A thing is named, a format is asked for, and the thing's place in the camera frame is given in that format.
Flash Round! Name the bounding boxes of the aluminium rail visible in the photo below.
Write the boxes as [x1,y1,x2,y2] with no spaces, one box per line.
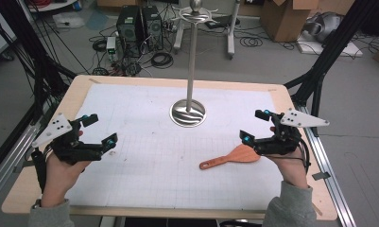
[0,121,43,207]
[294,103,357,227]

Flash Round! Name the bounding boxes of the black computer tower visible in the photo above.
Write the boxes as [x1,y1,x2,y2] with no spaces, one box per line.
[141,5,164,52]
[115,5,144,59]

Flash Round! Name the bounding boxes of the white stand leg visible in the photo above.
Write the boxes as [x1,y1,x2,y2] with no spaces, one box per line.
[226,0,242,61]
[172,0,185,55]

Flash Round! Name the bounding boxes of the wooden spatula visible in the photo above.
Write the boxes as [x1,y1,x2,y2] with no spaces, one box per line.
[198,144,261,171]

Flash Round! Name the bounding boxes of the white foam board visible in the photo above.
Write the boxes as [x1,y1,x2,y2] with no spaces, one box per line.
[296,32,365,59]

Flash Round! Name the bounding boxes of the black frame poles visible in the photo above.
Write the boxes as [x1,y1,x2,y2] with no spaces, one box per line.
[284,0,379,137]
[0,0,78,125]

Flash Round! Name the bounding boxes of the metal utensil stand with hooks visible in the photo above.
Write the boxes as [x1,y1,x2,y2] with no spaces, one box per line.
[169,0,219,129]

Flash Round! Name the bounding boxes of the small white power supply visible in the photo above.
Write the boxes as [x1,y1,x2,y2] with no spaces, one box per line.
[105,36,118,61]

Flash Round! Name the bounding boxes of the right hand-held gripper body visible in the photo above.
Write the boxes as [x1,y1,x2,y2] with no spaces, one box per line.
[252,108,331,157]

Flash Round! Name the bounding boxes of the white grid mat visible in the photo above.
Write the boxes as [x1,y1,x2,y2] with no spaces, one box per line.
[65,83,284,211]

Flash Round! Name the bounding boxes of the large cardboard box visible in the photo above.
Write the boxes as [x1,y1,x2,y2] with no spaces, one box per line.
[260,0,321,44]

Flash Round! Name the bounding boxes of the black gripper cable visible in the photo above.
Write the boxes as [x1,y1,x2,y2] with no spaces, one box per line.
[299,137,312,174]

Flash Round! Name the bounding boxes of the coiled black cable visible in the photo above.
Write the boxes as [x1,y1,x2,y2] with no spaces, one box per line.
[239,36,264,48]
[92,38,108,53]
[150,51,175,69]

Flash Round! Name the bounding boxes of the black hand strap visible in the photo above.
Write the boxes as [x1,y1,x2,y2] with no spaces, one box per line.
[30,147,49,194]

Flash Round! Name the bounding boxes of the black tape piece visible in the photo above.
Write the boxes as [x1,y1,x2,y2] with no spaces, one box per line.
[311,171,332,182]

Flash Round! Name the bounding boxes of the black power strip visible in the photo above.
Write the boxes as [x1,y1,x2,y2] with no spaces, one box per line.
[205,14,241,30]

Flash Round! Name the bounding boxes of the grey vacuum cleaner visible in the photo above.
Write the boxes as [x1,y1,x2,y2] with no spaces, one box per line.
[303,11,343,44]

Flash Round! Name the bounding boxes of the person's right hand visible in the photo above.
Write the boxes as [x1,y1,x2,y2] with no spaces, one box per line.
[267,126,309,190]

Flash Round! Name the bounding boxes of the person's left hand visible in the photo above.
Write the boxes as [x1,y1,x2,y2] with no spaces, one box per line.
[40,130,94,208]

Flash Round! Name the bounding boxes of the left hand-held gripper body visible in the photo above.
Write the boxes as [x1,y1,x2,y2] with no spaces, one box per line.
[31,113,104,166]

